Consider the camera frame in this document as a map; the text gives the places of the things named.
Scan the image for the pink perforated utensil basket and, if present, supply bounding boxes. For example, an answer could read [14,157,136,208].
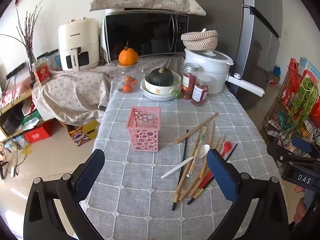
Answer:
[126,107,162,152]

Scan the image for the pile of wooden chopsticks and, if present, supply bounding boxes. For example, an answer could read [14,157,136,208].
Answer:
[174,112,227,203]

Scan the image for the grey checked tablecloth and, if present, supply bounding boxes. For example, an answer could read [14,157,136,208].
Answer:
[80,84,288,240]

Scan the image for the white plastic spoon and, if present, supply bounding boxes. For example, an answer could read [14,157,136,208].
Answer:
[161,144,210,180]

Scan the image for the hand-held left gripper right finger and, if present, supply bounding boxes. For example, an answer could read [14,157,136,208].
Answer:
[206,149,290,240]

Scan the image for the woven rope basket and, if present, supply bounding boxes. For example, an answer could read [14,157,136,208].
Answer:
[181,29,218,50]

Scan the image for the black power strip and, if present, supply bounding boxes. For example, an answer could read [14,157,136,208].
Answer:
[5,64,25,78]

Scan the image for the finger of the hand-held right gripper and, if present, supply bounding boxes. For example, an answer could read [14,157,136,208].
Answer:
[291,137,320,155]
[266,141,320,167]

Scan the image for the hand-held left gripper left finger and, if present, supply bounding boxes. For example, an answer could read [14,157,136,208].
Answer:
[24,149,105,240]

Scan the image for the bunch of green beans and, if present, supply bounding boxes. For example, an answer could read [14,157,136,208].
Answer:
[291,77,317,130]

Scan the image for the white electric pot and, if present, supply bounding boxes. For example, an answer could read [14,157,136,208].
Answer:
[184,47,265,97]

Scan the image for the glass jar red contents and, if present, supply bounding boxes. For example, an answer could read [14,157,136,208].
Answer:
[182,62,200,100]
[192,74,212,107]

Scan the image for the red gift box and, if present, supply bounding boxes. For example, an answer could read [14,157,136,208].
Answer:
[24,126,52,143]

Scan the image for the large orange citrus fruit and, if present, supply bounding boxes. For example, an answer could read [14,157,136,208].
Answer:
[118,41,139,65]

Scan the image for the flower print bowl green handle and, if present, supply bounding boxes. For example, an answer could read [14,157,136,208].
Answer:
[144,72,182,99]

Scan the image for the white plate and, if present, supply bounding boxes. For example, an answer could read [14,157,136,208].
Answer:
[140,79,182,102]

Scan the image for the floral microwave cover cloth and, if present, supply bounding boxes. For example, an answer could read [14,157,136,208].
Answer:
[90,0,207,18]

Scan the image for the black wire rack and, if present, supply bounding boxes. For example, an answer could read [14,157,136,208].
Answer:
[260,65,320,155]

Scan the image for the red plastic spoon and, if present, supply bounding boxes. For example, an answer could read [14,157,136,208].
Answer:
[197,141,232,189]

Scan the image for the red label jar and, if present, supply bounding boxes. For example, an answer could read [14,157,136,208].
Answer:
[35,60,52,85]

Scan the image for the pink cloth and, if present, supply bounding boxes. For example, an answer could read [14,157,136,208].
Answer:
[0,79,33,98]

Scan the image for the printed cardboard box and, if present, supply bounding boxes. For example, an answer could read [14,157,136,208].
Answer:
[67,120,99,146]

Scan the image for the cream air fryer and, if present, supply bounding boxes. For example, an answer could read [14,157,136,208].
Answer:
[58,17,100,71]

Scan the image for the green patterned bag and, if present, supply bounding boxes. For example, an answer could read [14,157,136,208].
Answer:
[21,110,42,128]

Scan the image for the person's right hand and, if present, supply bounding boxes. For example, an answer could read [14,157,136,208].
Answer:
[293,184,307,224]

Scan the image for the white pot lid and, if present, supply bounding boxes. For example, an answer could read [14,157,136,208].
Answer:
[185,48,234,66]

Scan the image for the grey refrigerator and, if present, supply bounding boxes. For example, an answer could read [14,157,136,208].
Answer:
[184,0,284,110]

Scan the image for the red plastic bag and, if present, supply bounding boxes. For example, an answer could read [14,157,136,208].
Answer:
[282,57,300,105]

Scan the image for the dried branches in vase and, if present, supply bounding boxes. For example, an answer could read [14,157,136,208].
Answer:
[0,1,43,80]

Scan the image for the clear container black lid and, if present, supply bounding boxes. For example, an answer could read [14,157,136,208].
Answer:
[49,50,62,71]

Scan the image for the glass jar with tangerines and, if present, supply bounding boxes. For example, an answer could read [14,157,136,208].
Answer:
[110,66,145,94]

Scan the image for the low wooden shelf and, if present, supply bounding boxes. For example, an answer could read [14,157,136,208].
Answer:
[0,87,58,140]

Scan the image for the floral table cloth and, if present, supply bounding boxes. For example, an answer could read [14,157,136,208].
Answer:
[32,56,185,125]

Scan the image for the dark green pumpkin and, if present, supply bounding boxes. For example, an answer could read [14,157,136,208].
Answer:
[149,67,174,86]

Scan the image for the black microwave oven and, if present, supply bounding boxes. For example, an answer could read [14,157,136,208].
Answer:
[101,9,189,63]

